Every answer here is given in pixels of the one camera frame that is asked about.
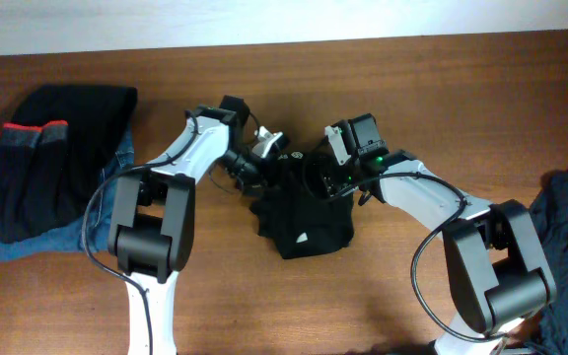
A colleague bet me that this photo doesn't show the black t-shirt with logo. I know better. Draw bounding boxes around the black t-shirt with logo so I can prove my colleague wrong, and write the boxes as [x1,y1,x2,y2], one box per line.
[249,151,354,259]

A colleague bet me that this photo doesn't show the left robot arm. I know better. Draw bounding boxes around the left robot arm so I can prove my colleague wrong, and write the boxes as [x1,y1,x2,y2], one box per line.
[107,96,289,354]

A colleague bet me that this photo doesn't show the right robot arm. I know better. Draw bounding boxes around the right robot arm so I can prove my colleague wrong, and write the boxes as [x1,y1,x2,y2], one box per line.
[320,113,557,354]

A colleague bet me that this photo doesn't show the folded black garment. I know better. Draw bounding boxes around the folded black garment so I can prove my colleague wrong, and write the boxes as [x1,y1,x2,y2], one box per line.
[12,84,138,230]

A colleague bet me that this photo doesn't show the right dark sock red cuff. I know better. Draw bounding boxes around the right dark sock red cuff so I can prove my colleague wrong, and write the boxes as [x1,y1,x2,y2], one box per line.
[23,120,68,238]

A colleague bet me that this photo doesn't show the dark sock red cuff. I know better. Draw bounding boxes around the dark sock red cuff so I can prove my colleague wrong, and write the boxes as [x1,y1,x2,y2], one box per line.
[23,120,68,238]
[0,123,41,244]

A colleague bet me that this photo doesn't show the middle dark sock red cuff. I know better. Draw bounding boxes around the middle dark sock red cuff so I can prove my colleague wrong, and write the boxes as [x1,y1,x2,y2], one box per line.
[0,123,41,244]

